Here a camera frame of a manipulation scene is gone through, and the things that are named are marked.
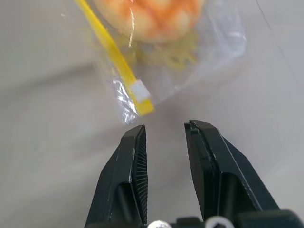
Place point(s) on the clear yellow-zipper plastic bag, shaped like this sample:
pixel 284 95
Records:
pixel 213 54

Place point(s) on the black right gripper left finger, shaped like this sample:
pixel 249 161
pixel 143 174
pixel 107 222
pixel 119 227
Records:
pixel 123 180

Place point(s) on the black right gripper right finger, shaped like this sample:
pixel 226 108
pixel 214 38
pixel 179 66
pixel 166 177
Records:
pixel 221 171

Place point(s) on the orange glazed bun snack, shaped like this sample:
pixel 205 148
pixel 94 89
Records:
pixel 154 21

